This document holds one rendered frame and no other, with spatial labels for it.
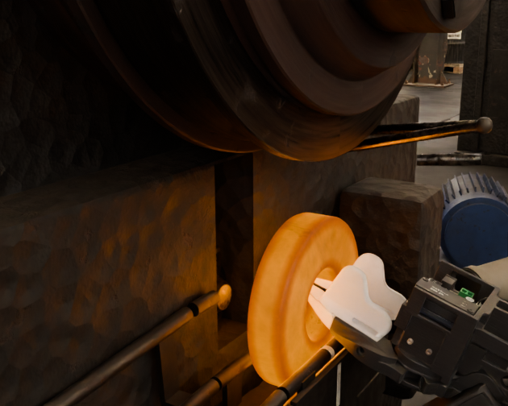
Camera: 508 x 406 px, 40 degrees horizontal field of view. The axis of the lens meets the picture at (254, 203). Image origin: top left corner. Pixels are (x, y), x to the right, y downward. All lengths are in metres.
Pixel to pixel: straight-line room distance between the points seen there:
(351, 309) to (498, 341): 0.12
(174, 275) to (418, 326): 0.19
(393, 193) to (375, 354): 0.24
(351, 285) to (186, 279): 0.13
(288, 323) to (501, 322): 0.16
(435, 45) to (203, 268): 8.91
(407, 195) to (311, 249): 0.20
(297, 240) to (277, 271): 0.03
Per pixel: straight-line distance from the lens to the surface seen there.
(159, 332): 0.54
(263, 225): 0.66
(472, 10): 0.55
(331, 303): 0.60
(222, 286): 0.64
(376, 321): 0.59
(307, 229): 0.59
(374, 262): 0.61
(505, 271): 0.88
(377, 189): 0.78
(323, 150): 0.53
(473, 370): 0.58
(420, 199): 0.76
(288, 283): 0.56
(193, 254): 0.57
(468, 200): 2.64
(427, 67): 9.48
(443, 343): 0.56
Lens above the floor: 0.99
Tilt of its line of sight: 16 degrees down
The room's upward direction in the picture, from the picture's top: straight up
